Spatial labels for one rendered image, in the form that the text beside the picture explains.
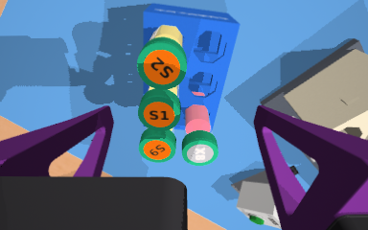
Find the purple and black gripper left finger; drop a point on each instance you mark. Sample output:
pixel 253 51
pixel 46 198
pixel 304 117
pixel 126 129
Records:
pixel 31 153

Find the white box with done label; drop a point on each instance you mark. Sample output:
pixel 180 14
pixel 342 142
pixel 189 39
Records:
pixel 256 201

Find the blue tube rack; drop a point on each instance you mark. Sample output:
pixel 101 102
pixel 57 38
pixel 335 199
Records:
pixel 202 30

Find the test tube with pink liquid and green cap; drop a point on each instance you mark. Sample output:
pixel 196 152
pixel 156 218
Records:
pixel 199 145

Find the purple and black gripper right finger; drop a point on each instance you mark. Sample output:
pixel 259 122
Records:
pixel 341 186

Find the blue bench mat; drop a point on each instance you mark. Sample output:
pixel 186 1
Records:
pixel 60 59

